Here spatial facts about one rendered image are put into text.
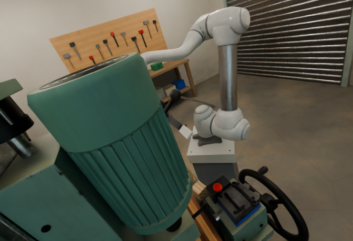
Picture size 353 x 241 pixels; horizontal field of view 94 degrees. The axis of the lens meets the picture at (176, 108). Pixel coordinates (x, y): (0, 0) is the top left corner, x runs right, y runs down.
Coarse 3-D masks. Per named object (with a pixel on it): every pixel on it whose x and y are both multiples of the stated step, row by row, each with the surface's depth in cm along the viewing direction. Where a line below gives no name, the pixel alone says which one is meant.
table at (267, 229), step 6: (198, 180) 73; (204, 198) 64; (198, 204) 63; (222, 228) 54; (264, 228) 53; (270, 228) 52; (258, 234) 52; (264, 234) 52; (270, 234) 52; (228, 240) 51; (246, 240) 49; (252, 240) 51; (258, 240) 51; (264, 240) 52
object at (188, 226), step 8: (184, 216) 45; (184, 224) 43; (192, 224) 43; (160, 232) 43; (168, 232) 43; (176, 232) 42; (184, 232) 42; (192, 232) 44; (144, 240) 43; (152, 240) 42; (160, 240) 42; (168, 240) 41; (176, 240) 42; (184, 240) 43; (192, 240) 45
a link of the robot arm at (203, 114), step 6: (198, 108) 116; (204, 108) 113; (210, 108) 113; (198, 114) 112; (204, 114) 110; (210, 114) 111; (198, 120) 113; (204, 120) 110; (210, 120) 109; (198, 126) 116; (204, 126) 111; (198, 132) 122; (204, 132) 116; (210, 132) 111
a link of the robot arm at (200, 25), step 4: (204, 16) 91; (196, 20) 96; (200, 20) 91; (204, 20) 89; (196, 24) 92; (200, 24) 90; (204, 24) 89; (192, 28) 92; (196, 28) 91; (200, 28) 91; (204, 28) 90; (200, 32) 91; (204, 32) 91; (204, 36) 93; (208, 36) 93
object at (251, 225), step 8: (208, 200) 57; (216, 208) 54; (264, 208) 50; (224, 216) 51; (256, 216) 49; (264, 216) 51; (224, 224) 49; (232, 224) 49; (240, 224) 48; (248, 224) 48; (256, 224) 50; (264, 224) 53; (232, 232) 47; (240, 232) 47; (248, 232) 50; (256, 232) 52; (232, 240) 49; (240, 240) 49
